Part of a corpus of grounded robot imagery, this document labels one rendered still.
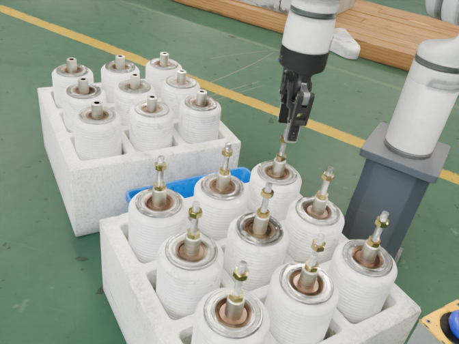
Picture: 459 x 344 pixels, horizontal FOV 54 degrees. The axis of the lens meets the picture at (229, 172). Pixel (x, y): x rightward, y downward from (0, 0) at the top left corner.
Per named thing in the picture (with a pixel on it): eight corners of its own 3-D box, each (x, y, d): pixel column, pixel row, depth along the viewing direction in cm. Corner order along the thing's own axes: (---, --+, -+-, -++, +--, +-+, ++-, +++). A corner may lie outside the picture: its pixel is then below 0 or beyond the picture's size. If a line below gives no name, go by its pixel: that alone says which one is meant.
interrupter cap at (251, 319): (218, 349, 53) (219, 345, 52) (193, 300, 58) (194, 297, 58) (273, 329, 56) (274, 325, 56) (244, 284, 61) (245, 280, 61)
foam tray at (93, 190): (175, 128, 143) (178, 75, 133) (232, 201, 116) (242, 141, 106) (44, 147, 126) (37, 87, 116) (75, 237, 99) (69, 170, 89)
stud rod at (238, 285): (231, 309, 56) (240, 266, 51) (229, 302, 56) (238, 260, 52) (239, 308, 56) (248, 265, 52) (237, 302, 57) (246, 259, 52)
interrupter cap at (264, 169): (266, 158, 88) (267, 155, 88) (302, 172, 86) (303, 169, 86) (250, 177, 83) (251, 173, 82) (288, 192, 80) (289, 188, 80)
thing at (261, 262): (214, 325, 77) (227, 247, 66) (218, 281, 84) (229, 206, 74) (270, 331, 77) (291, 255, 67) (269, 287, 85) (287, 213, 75)
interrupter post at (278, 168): (273, 169, 86) (276, 154, 84) (285, 173, 85) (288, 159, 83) (268, 175, 84) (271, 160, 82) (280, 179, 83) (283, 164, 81)
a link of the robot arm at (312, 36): (360, 61, 68) (372, 19, 64) (287, 54, 66) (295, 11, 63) (343, 40, 75) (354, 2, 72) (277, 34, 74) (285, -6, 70)
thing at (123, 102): (146, 139, 123) (147, 76, 112) (158, 158, 116) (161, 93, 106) (110, 144, 118) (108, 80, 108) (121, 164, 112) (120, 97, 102)
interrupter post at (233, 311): (228, 325, 56) (231, 307, 54) (220, 310, 57) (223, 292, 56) (245, 319, 57) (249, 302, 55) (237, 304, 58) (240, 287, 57)
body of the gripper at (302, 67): (279, 30, 73) (268, 84, 78) (287, 48, 66) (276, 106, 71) (323, 35, 74) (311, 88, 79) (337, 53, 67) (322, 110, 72)
